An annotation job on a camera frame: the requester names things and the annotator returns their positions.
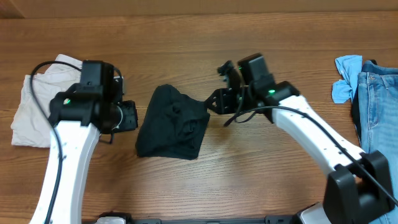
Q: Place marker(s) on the folded white beige pants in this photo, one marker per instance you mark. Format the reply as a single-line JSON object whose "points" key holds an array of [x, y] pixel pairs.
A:
{"points": [[30, 127]]}

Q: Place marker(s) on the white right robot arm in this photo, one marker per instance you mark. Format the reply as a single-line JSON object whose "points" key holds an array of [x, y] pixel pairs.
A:
{"points": [[358, 184]]}

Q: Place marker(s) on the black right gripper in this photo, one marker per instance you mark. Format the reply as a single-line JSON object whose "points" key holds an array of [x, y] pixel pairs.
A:
{"points": [[224, 106]]}

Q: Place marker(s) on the black Nike t-shirt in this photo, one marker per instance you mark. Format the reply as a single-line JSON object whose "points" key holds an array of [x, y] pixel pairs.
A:
{"points": [[174, 125]]}

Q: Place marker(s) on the light blue crumpled cloth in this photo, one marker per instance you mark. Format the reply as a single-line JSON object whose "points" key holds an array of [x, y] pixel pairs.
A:
{"points": [[348, 66]]}

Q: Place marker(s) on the blue denim jeans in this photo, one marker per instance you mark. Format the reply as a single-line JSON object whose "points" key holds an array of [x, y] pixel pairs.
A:
{"points": [[375, 113]]}

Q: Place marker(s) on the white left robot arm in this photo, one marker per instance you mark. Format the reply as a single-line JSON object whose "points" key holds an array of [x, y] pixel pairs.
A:
{"points": [[78, 117]]}

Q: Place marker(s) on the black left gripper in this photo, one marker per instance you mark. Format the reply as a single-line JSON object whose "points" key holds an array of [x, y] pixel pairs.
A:
{"points": [[130, 122]]}

